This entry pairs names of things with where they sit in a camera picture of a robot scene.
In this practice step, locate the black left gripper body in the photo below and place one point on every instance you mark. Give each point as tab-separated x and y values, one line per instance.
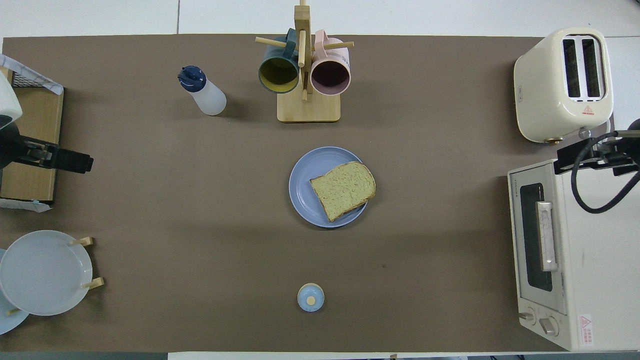
7	145

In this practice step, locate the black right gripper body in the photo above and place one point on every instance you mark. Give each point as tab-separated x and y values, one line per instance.
632	150

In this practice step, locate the light blue plate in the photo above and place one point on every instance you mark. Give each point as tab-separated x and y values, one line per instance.
7	322

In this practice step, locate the wooden shelf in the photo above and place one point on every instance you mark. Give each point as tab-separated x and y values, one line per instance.
37	120

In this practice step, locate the white patterned cloth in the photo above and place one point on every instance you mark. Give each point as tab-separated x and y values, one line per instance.
35	77
20	205

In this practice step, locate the squeeze bottle with blue cap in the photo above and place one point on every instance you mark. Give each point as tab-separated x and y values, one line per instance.
210	97

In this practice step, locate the white toaster oven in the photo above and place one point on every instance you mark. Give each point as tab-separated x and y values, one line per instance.
600	260

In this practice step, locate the grey plate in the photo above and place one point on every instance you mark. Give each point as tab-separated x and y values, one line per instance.
45	272

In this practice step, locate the cream two-slot toaster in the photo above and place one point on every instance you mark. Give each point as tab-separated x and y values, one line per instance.
540	100

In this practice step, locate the slice of toast bread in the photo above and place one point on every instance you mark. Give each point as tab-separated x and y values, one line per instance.
345	187

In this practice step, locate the wooden mug tree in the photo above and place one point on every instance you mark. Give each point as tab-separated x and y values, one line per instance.
309	111

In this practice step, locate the dark teal mug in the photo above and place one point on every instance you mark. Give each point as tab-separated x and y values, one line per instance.
278	75

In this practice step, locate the pink mug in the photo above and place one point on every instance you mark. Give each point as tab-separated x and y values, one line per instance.
330	77

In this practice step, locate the wooden plate rack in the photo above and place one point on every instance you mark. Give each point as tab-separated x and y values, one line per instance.
86	242

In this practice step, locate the brown table mat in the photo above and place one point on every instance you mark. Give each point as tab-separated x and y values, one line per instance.
200	200

